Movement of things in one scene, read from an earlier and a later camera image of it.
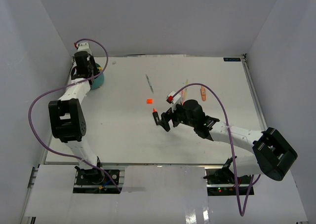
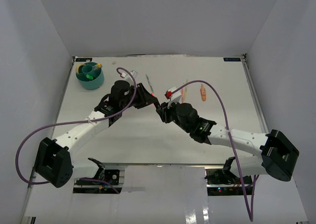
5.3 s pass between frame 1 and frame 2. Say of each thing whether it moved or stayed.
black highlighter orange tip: moved
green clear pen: stayed
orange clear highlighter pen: stayed
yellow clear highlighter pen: stayed
